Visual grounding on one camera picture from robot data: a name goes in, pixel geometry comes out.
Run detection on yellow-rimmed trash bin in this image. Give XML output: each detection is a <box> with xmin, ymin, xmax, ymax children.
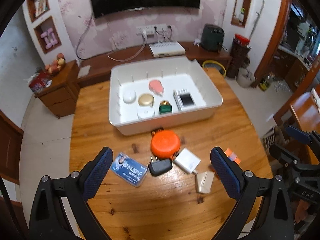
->
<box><xmin>202</xmin><ymin>60</ymin><xmax>227</xmax><ymax>78</ymax></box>

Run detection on green and gold small box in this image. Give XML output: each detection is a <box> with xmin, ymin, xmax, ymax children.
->
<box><xmin>159</xmin><ymin>100</ymin><xmax>173</xmax><ymax>115</ymax></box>

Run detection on picture frame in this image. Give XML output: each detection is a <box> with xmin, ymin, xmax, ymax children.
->
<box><xmin>34</xmin><ymin>0</ymin><xmax>48</xmax><ymax>18</ymax></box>

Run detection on black television cable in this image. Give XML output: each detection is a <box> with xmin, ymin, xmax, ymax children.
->
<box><xmin>76</xmin><ymin>17</ymin><xmax>94</xmax><ymax>60</ymax></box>

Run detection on wall power outlet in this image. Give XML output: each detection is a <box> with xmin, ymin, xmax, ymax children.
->
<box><xmin>136</xmin><ymin>24</ymin><xmax>167</xmax><ymax>35</ymax></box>

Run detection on person's right hand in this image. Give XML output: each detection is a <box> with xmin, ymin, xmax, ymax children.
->
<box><xmin>295</xmin><ymin>199</ymin><xmax>316</xmax><ymax>224</ymax></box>

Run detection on white cable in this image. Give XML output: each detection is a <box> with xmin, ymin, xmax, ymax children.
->
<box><xmin>107</xmin><ymin>34</ymin><xmax>147</xmax><ymax>62</ymax></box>

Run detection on white bucket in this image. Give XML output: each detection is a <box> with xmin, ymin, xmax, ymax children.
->
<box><xmin>236</xmin><ymin>67</ymin><xmax>256</xmax><ymax>88</ymax></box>

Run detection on fruit bowl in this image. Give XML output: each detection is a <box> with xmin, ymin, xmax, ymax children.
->
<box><xmin>44</xmin><ymin>53</ymin><xmax>66</xmax><ymax>75</ymax></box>

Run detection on white digital camera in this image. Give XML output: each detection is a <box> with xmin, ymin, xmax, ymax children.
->
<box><xmin>173</xmin><ymin>88</ymin><xmax>195</xmax><ymax>111</ymax></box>

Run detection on gold round compact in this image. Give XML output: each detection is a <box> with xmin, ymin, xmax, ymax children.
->
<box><xmin>138</xmin><ymin>93</ymin><xmax>155</xmax><ymax>107</ymax></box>

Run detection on red tissue box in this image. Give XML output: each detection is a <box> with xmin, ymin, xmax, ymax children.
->
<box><xmin>28</xmin><ymin>72</ymin><xmax>53</xmax><ymax>93</ymax></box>

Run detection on paper sheet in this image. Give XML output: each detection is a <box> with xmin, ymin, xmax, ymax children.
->
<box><xmin>77</xmin><ymin>65</ymin><xmax>92</xmax><ymax>79</ymax></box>

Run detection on white charger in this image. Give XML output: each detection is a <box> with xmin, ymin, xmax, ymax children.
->
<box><xmin>173</xmin><ymin>147</ymin><xmax>202</xmax><ymax>175</ymax></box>

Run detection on pink oval pouch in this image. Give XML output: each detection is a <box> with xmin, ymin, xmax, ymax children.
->
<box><xmin>148</xmin><ymin>79</ymin><xmax>165</xmax><ymax>96</ymax></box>

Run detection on blue card pack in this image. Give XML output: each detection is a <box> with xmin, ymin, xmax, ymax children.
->
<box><xmin>109</xmin><ymin>152</ymin><xmax>148</xmax><ymax>187</ymax></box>

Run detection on orange round case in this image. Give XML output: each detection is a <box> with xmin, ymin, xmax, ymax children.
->
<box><xmin>150</xmin><ymin>129</ymin><xmax>181</xmax><ymax>160</ymax></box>

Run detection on beige small case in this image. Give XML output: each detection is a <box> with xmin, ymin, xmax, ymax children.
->
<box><xmin>195</xmin><ymin>171</ymin><xmax>215</xmax><ymax>194</ymax></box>

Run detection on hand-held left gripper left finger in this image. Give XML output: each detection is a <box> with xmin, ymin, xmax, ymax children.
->
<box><xmin>29</xmin><ymin>146</ymin><xmax>113</xmax><ymax>240</ymax></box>

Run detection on pink dumbbell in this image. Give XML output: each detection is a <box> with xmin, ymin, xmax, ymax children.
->
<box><xmin>41</xmin><ymin>31</ymin><xmax>52</xmax><ymax>50</ymax></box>
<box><xmin>47</xmin><ymin>28</ymin><xmax>59</xmax><ymax>46</ymax></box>

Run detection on black outlet cables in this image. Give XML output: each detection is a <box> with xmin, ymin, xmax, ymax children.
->
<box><xmin>154</xmin><ymin>25</ymin><xmax>174</xmax><ymax>43</ymax></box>

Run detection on white storage bin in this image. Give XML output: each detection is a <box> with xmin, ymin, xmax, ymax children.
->
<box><xmin>108</xmin><ymin>56</ymin><xmax>223</xmax><ymax>137</ymax></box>

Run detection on white set-top box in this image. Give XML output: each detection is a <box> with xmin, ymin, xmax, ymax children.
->
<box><xmin>148</xmin><ymin>41</ymin><xmax>186</xmax><ymax>58</ymax></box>

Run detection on white small box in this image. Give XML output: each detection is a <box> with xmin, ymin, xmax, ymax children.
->
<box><xmin>137</xmin><ymin>106</ymin><xmax>155</xmax><ymax>120</ymax></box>

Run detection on wooden television console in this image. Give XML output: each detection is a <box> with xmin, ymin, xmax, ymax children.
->
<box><xmin>76</xmin><ymin>41</ymin><xmax>232</xmax><ymax>89</ymax></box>

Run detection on printed cardboard box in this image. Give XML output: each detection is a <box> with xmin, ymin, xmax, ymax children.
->
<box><xmin>261</xmin><ymin>127</ymin><xmax>280</xmax><ymax>152</ymax></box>

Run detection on sheathed sword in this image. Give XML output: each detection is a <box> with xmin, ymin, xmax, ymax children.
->
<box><xmin>249</xmin><ymin>0</ymin><xmax>265</xmax><ymax>39</ymax></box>

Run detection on tall cylinder with red lid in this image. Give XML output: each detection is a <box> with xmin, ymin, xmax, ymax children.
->
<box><xmin>226</xmin><ymin>33</ymin><xmax>251</xmax><ymax>79</ymax></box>

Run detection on oil bottle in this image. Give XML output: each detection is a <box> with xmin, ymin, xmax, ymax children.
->
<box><xmin>258</xmin><ymin>76</ymin><xmax>272</xmax><ymax>92</ymax></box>

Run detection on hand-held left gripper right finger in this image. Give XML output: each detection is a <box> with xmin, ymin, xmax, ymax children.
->
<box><xmin>210</xmin><ymin>146</ymin><xmax>295</xmax><ymax>240</ymax></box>

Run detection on colourful puzzle cube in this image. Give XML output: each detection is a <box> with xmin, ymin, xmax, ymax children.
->
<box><xmin>209</xmin><ymin>148</ymin><xmax>242</xmax><ymax>172</ymax></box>

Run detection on wooden side cabinet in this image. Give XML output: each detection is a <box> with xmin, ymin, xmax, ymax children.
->
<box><xmin>34</xmin><ymin>60</ymin><xmax>81</xmax><ymax>119</ymax></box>

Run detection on dark air fryer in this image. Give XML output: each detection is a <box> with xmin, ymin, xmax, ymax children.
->
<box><xmin>201</xmin><ymin>24</ymin><xmax>225</xmax><ymax>53</ymax></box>

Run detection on black charger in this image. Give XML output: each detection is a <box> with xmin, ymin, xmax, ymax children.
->
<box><xmin>148</xmin><ymin>156</ymin><xmax>173</xmax><ymax>177</ymax></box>

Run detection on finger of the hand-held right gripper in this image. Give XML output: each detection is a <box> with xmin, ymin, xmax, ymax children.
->
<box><xmin>286</xmin><ymin>126</ymin><xmax>320</xmax><ymax>146</ymax></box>
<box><xmin>269</xmin><ymin>143</ymin><xmax>320</xmax><ymax>178</ymax></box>

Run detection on white round puck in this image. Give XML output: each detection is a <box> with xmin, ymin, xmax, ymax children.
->
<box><xmin>122</xmin><ymin>90</ymin><xmax>137</xmax><ymax>104</ymax></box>

